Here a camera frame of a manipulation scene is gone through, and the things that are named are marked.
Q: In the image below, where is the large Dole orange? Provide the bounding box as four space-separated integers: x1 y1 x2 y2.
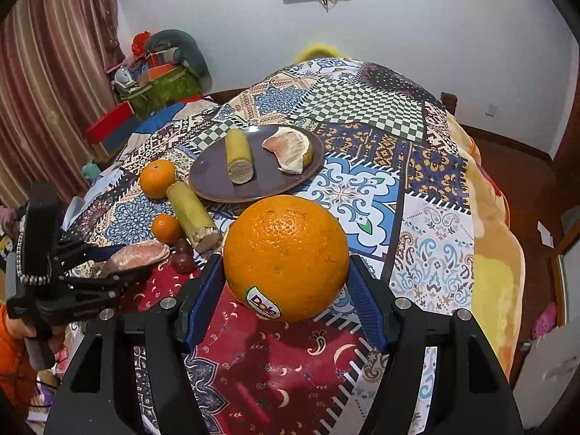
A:
223 194 349 321

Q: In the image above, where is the long yellow sugarcane piece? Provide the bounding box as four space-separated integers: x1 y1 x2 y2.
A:
224 129 254 185

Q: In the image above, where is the peeled pomelo wedge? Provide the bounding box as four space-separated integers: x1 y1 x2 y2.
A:
261 126 314 175

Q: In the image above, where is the dark red grape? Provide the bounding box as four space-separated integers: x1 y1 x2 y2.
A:
174 237 192 255
170 253 196 274

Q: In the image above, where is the small mandarin between canes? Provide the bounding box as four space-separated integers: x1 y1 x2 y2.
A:
152 214 183 245

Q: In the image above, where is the short yellow sugarcane piece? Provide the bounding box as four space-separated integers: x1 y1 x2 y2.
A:
166 181 221 253

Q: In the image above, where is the yellow orange blanket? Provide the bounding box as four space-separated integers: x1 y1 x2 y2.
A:
446 114 525 375

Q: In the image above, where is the small mandarin near plate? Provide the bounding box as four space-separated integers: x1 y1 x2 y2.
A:
138 159 176 199

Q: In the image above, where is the red blue box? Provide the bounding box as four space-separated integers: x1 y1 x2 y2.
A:
84 101 142 152

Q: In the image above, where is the purple round plate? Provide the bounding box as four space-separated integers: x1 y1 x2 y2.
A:
189 125 324 203

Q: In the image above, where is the striped pink curtain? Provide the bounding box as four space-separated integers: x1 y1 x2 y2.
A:
1 0 125 207

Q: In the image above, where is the patchwork patterned bedspread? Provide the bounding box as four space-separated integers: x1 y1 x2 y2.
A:
67 58 474 434

